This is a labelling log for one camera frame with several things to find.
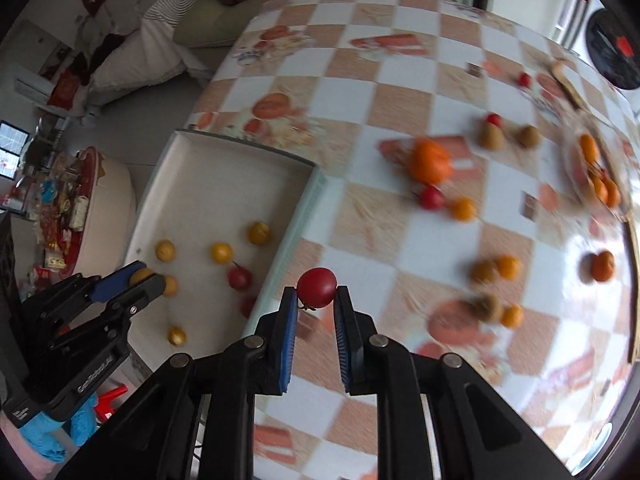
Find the white shallow tray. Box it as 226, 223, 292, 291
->
121, 129, 328, 361

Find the white air conditioner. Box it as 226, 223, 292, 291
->
14, 77, 53, 101

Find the clear glass bowl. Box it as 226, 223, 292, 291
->
560, 115, 632, 223

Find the cluttered round table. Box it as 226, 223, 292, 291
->
10, 146, 138, 281

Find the long wooden board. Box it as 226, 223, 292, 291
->
550, 59, 588, 111

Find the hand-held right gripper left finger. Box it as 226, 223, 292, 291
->
55, 285, 301, 480

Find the sofa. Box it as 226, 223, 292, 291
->
172, 0, 463, 51

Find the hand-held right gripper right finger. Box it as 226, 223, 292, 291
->
332, 285, 571, 480

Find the checkered printed tablecloth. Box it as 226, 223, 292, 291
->
182, 0, 640, 478

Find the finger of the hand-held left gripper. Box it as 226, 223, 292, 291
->
22, 261, 147, 343
47, 276, 167, 361

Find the large orange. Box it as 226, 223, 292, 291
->
409, 139, 453, 185

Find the white washing machine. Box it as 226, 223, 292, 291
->
552, 0, 640, 91

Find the white cushion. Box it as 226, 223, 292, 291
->
87, 20, 213, 106

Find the person's left hand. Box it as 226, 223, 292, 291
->
22, 394, 98, 463

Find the red plastic stool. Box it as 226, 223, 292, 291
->
95, 382, 128, 423

